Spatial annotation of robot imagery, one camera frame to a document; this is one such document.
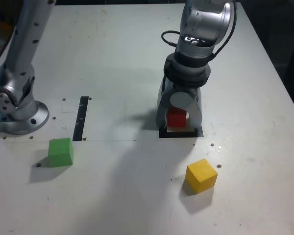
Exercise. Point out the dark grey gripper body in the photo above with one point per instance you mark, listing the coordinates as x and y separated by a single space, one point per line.
186 89

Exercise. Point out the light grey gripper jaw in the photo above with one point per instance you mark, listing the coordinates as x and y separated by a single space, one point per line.
182 100

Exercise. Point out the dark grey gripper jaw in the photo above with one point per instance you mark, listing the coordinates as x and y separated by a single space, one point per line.
161 110

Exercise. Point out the red cube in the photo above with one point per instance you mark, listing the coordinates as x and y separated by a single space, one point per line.
176 118

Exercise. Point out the yellow cube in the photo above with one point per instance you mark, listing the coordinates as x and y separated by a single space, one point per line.
201 176

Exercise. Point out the green cube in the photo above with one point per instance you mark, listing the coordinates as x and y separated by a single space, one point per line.
61 153

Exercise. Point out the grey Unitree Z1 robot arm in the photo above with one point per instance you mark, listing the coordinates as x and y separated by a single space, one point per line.
22 36

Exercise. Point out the black tape square outline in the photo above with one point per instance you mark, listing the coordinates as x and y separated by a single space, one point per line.
176 135

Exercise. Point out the black tape strip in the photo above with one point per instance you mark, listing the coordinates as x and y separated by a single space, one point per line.
79 122

